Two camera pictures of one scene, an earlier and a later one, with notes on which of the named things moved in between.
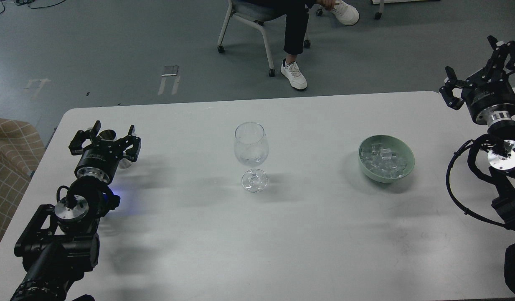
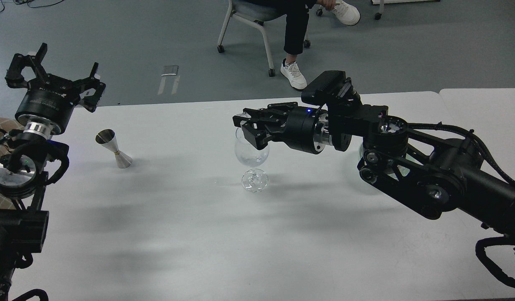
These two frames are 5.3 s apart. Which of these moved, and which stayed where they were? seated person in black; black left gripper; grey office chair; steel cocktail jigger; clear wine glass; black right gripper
Moved: black right gripper; black left gripper
Stayed: grey office chair; steel cocktail jigger; seated person in black; clear wine glass
